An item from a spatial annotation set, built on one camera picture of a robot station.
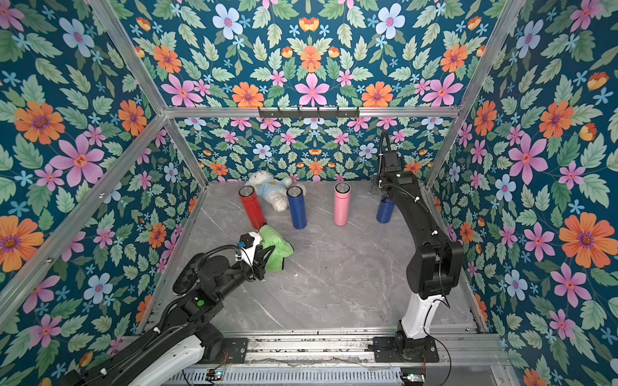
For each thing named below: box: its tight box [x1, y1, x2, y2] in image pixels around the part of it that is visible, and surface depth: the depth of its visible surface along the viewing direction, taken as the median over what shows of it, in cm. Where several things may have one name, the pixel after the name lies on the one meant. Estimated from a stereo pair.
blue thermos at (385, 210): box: [376, 194, 396, 224], surface depth 106 cm
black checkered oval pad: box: [172, 252, 207, 296], surface depth 88 cm
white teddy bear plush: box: [244, 169, 308, 212], surface depth 110 cm
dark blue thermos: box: [286, 184, 308, 230], surface depth 95 cm
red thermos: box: [238, 184, 267, 230], surface depth 92 cm
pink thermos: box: [333, 180, 352, 227], surface depth 96 cm
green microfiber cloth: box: [259, 224, 294, 273], surface depth 75 cm
